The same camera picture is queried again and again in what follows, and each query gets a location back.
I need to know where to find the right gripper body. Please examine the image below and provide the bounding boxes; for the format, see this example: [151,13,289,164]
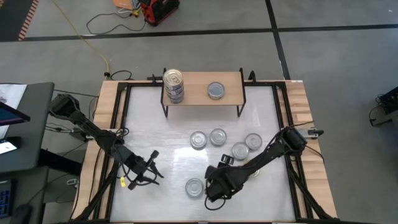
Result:
[205,154,249,202]

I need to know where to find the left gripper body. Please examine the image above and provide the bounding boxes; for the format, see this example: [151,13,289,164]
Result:
[123,149,160,190]

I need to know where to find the silver Bumble Bee tuna can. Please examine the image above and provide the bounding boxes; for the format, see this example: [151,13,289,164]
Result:
[207,82,226,101]
[209,128,228,147]
[185,177,205,198]
[231,141,250,161]
[244,133,263,151]
[189,131,208,150]

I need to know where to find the gold-lid Wild Planet can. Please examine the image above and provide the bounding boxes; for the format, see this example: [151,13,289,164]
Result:
[167,95,185,105]
[243,159,261,179]
[162,68,185,90]
[165,90,185,100]
[164,83,185,94]

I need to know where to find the wooden shelf black metal legs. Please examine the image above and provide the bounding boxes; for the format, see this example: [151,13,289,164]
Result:
[160,67,249,118]

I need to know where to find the black desk base bar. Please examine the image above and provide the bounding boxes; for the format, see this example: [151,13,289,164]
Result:
[36,148,83,177]

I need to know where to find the grey desk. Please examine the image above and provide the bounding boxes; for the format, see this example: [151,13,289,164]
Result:
[0,82,55,174]

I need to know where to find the black computer mouse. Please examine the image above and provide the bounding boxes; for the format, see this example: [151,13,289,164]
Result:
[9,203,32,224]

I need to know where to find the black keyboard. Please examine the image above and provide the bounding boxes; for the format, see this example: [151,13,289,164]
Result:
[0,179,16,219]

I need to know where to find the dark tablet screen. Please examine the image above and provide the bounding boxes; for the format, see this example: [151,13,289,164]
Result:
[0,101,31,127]

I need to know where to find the white paper sheet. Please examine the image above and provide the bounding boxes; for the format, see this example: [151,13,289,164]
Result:
[0,83,28,139]

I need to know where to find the red black equipment box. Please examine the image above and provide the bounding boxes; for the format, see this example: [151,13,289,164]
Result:
[139,0,180,27]

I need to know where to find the orange box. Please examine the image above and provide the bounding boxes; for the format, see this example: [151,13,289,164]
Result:
[112,0,139,11]

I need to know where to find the black equipment cart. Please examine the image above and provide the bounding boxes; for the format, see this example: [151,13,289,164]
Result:
[369,86,398,128]

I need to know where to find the black mat striped edge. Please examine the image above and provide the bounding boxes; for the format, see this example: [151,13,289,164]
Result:
[0,0,40,42]

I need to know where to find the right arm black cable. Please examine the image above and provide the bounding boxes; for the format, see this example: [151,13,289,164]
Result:
[203,194,227,212]

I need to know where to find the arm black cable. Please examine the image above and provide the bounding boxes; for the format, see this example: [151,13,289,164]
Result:
[114,126,139,187]
[203,194,227,212]

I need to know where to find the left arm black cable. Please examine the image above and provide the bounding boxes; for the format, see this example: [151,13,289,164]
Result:
[114,126,139,187]

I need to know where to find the coiled black plug cable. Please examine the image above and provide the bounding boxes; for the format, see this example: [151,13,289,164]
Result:
[104,70,134,82]

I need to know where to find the yellow floor cable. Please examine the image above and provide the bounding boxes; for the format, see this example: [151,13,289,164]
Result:
[51,0,110,73]

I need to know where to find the black metal table frame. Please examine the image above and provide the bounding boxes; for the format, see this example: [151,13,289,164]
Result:
[67,70,340,224]

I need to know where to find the long black floor cable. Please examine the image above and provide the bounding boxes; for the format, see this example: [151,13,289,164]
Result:
[86,11,147,35]

